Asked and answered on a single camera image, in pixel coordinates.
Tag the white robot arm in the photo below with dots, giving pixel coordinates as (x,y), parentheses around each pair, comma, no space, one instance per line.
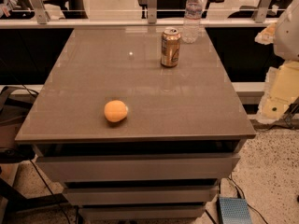
(286,41)

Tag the clear plastic water bottle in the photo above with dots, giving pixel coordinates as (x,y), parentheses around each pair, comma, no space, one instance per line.
(192,18)

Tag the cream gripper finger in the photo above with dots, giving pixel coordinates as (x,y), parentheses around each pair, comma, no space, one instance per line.
(266,36)
(281,89)

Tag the orange soda can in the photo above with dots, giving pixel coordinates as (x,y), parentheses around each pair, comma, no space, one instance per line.
(170,47)

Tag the grey drawer cabinet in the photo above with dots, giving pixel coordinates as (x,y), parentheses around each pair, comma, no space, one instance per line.
(182,135)

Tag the black office chair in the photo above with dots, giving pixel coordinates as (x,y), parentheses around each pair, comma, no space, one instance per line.
(180,0)

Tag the orange fruit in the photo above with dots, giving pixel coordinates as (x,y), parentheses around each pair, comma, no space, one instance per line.
(115,111)

